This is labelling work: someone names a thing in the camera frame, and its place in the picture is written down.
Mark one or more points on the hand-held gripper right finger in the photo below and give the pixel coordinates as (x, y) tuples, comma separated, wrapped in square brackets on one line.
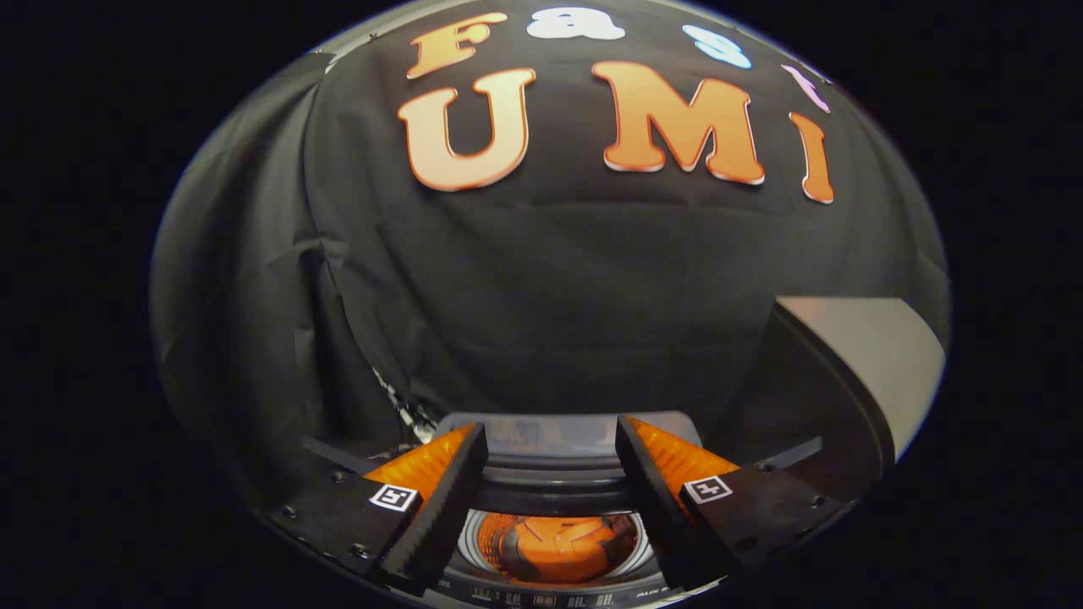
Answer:
[(650, 499)]

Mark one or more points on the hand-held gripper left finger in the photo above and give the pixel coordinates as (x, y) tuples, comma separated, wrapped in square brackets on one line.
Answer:
[(448, 507)]

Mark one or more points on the yellow polo shirt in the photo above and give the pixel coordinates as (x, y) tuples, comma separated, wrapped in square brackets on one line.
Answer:
[(558, 550)]

